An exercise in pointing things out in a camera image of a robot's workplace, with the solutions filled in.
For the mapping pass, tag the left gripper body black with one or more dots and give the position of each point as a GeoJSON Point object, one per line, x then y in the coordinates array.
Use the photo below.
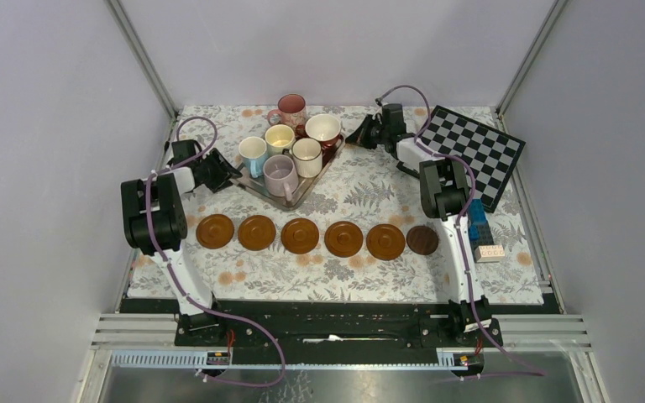
{"type": "Point", "coordinates": [202, 162]}

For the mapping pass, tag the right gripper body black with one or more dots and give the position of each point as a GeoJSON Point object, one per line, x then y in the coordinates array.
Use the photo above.
{"type": "Point", "coordinates": [377, 132]}

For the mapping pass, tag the brown wooden coaster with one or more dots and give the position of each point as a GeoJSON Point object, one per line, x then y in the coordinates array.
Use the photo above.
{"type": "Point", "coordinates": [343, 239]}
{"type": "Point", "coordinates": [385, 242]}
{"type": "Point", "coordinates": [256, 232]}
{"type": "Point", "coordinates": [300, 236]}
{"type": "Point", "coordinates": [215, 231]}

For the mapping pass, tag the metal serving tray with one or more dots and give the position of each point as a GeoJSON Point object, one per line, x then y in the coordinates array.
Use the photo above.
{"type": "Point", "coordinates": [256, 186]}

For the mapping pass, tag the dark walnut round coaster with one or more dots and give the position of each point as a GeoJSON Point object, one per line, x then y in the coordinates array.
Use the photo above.
{"type": "Point", "coordinates": [422, 240]}

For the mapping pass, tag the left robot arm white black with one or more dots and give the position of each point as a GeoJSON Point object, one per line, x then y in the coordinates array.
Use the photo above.
{"type": "Point", "coordinates": [154, 220]}

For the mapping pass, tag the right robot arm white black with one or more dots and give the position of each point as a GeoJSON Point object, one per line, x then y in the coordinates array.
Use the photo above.
{"type": "Point", "coordinates": [447, 186]}

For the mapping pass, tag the white cup on red saucer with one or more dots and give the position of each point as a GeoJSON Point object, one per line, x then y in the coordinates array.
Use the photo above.
{"type": "Point", "coordinates": [324, 128]}

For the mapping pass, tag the light blue mug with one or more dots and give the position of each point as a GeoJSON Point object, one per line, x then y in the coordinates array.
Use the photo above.
{"type": "Point", "coordinates": [254, 152]}

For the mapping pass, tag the white ribbed mug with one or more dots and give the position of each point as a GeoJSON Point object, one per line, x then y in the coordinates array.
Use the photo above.
{"type": "Point", "coordinates": [307, 155]}

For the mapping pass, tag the lilac mug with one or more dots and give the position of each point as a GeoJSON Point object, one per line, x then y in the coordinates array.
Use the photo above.
{"type": "Point", "coordinates": [281, 178]}

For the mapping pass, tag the cream yellow mug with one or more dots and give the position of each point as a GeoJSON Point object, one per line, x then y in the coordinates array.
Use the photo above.
{"type": "Point", "coordinates": [278, 138]}

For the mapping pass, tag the pink mug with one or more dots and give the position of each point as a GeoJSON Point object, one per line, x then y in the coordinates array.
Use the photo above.
{"type": "Point", "coordinates": [291, 110]}

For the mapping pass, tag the black white chessboard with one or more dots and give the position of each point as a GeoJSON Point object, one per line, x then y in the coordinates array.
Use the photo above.
{"type": "Point", "coordinates": [490, 153]}

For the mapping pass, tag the blue toy brick stack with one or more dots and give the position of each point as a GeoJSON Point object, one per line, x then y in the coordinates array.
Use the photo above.
{"type": "Point", "coordinates": [476, 212]}

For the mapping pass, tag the dark grey brick baseplate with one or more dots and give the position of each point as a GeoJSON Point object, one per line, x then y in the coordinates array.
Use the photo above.
{"type": "Point", "coordinates": [480, 235]}

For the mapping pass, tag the white toy brick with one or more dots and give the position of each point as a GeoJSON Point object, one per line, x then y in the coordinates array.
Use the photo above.
{"type": "Point", "coordinates": [489, 253]}

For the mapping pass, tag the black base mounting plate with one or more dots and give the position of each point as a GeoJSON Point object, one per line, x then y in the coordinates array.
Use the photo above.
{"type": "Point", "coordinates": [274, 332]}

